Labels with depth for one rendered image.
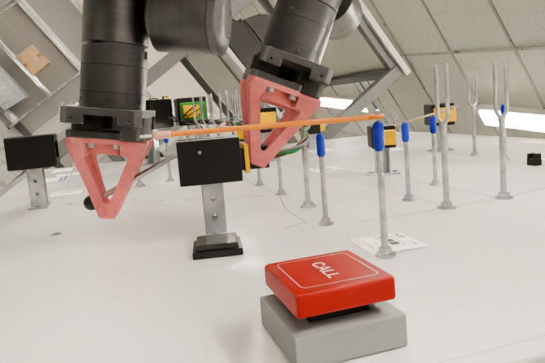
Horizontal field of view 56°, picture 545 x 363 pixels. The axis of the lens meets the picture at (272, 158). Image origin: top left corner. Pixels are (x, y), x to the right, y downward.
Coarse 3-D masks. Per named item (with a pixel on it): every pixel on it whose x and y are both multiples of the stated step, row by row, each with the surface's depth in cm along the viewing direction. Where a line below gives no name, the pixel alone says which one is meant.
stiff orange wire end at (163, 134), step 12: (312, 120) 36; (324, 120) 36; (336, 120) 36; (348, 120) 36; (360, 120) 37; (156, 132) 35; (168, 132) 35; (180, 132) 36; (192, 132) 36; (204, 132) 36; (216, 132) 36
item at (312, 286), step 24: (288, 264) 27; (312, 264) 26; (336, 264) 26; (360, 264) 26; (288, 288) 24; (312, 288) 23; (336, 288) 23; (360, 288) 23; (384, 288) 24; (312, 312) 23; (336, 312) 24
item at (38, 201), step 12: (12, 144) 68; (24, 144) 68; (36, 144) 69; (48, 144) 69; (12, 156) 68; (24, 156) 68; (36, 156) 69; (48, 156) 69; (12, 168) 68; (24, 168) 68; (36, 168) 69; (36, 192) 72; (36, 204) 70; (48, 204) 71
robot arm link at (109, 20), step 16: (96, 0) 43; (112, 0) 43; (128, 0) 43; (144, 0) 44; (96, 16) 43; (112, 16) 43; (128, 16) 43; (144, 16) 43; (96, 32) 43; (112, 32) 43; (128, 32) 43; (144, 32) 45
